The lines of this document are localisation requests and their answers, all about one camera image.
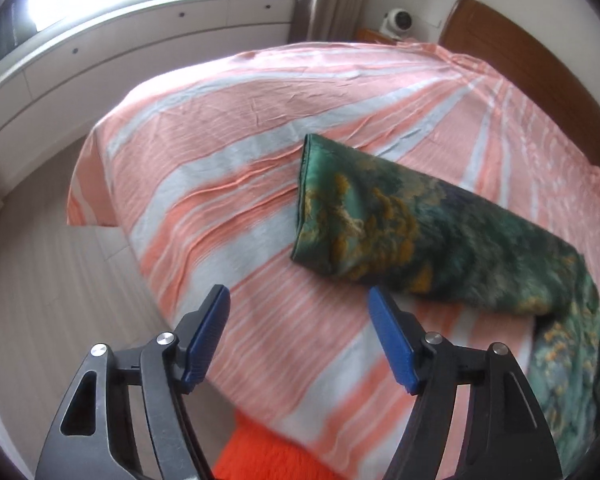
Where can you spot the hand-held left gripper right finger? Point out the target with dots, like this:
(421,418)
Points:
(392,340)

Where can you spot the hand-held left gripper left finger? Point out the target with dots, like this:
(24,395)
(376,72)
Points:
(207,335)

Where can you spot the green floral garment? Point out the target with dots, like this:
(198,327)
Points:
(430,240)

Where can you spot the orange fuzzy cloth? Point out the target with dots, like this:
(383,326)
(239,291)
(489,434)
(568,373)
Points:
(290,455)

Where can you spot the pink striped bed sheet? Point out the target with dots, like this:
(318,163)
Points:
(230,125)

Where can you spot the white window bench cabinet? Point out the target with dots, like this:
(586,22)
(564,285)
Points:
(130,45)

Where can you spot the wooden nightstand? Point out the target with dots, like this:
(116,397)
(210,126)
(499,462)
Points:
(372,36)

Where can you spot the wooden headboard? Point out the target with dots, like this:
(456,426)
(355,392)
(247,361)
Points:
(530,50)

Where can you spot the beige curtain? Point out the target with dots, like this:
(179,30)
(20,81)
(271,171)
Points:
(325,0)

